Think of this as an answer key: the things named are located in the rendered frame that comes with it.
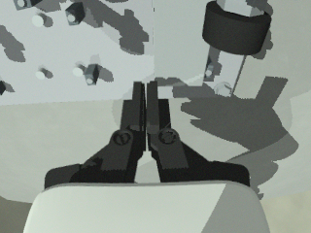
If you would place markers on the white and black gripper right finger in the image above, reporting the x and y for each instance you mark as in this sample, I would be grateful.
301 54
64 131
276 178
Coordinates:
176 161

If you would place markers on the grey fixture plate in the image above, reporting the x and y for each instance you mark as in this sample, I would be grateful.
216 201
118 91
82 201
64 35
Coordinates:
117 35

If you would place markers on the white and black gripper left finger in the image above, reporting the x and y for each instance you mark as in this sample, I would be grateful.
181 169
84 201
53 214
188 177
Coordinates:
126 146

